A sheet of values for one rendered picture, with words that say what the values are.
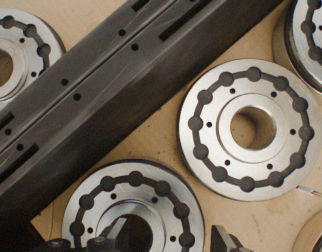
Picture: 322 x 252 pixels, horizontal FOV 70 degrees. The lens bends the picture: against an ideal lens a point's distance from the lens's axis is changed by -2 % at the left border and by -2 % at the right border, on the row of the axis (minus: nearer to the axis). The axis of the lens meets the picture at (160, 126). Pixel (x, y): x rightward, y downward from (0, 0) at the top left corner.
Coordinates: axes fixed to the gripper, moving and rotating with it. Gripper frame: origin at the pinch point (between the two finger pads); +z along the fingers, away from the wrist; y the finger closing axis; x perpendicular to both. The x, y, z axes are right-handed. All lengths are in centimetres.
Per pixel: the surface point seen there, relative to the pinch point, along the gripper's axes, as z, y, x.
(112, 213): 1.6, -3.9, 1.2
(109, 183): 2.5, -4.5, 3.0
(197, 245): 2.0, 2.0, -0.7
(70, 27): 5.4, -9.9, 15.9
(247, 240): 5.2, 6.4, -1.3
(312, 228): 4.0, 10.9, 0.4
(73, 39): 5.4, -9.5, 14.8
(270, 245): 5.1, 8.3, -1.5
